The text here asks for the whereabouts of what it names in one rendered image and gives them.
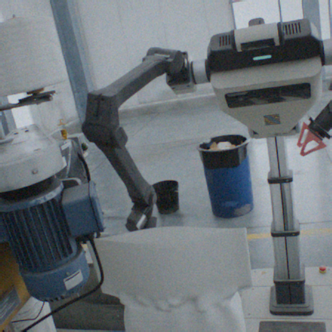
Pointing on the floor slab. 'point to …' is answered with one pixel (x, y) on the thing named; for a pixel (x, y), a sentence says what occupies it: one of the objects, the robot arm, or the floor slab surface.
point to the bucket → (167, 196)
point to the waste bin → (227, 176)
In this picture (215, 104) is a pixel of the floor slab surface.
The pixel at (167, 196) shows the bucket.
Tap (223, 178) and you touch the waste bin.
